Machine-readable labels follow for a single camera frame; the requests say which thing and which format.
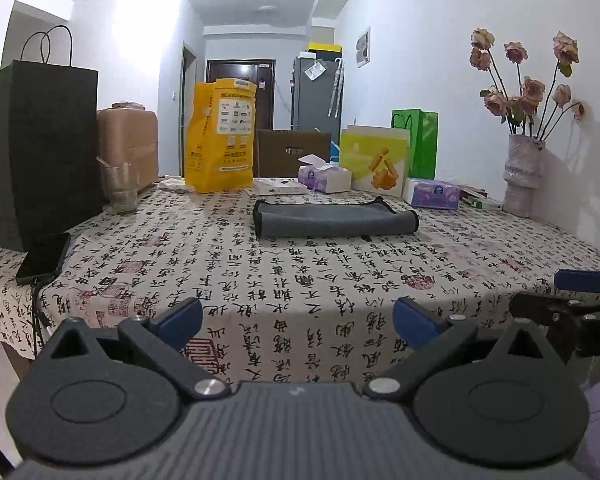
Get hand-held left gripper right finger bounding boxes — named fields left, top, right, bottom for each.
left=364, top=297, right=566, bottom=403

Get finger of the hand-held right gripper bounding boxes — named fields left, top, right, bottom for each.
left=554, top=267, right=600, bottom=294
left=509, top=292, right=590, bottom=332

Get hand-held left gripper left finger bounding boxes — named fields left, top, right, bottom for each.
left=37, top=297, right=231, bottom=403

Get grey cloth pouch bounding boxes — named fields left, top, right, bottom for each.
left=252, top=197, right=421, bottom=240

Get calligraphy printed tablecloth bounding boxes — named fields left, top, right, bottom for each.
left=0, top=175, right=600, bottom=386

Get white ribbed vase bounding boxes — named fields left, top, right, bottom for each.
left=501, top=133, right=547, bottom=219

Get white green small box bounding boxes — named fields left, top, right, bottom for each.
left=462, top=196, right=504, bottom=212

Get purple tissue pack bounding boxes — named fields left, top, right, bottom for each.
left=402, top=177, right=463, bottom=210

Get white crumpled paper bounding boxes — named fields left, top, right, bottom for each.
left=156, top=175, right=197, bottom=194

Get clear drinking glass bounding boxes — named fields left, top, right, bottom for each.
left=96, top=156, right=140, bottom=216

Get black smartphone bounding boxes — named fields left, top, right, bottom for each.
left=15, top=231, right=72, bottom=286

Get white flat box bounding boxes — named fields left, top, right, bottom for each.
left=245, top=178, right=308, bottom=197

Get yellow-green gift bag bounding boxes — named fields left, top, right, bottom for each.
left=340, top=125, right=412, bottom=196

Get purple tissue box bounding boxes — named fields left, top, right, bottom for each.
left=297, top=154, right=353, bottom=194

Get green gift bag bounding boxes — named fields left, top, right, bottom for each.
left=391, top=108, right=439, bottom=181

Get brown suitcase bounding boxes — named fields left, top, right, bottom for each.
left=96, top=102, right=160, bottom=196

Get yellow printed bag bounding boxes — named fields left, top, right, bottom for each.
left=182, top=78, right=257, bottom=194

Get brown cardboard box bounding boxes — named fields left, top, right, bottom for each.
left=255, top=129, right=332, bottom=179

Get pink dried roses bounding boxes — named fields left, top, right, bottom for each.
left=469, top=27, right=588, bottom=142

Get black paper bag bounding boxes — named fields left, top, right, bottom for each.
left=0, top=25, right=105, bottom=253

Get dark wooden door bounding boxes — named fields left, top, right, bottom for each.
left=205, top=59, right=277, bottom=133

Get white folded umbrella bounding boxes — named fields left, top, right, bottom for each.
left=326, top=58, right=345, bottom=120

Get grey refrigerator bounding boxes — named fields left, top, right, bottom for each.
left=291, top=56, right=344, bottom=133

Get yellow box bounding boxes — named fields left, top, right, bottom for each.
left=307, top=42, right=342, bottom=59

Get black charging cable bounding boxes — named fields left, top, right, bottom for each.
left=29, top=280, right=52, bottom=353

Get framed wall picture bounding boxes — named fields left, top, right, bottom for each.
left=354, top=26, right=372, bottom=69

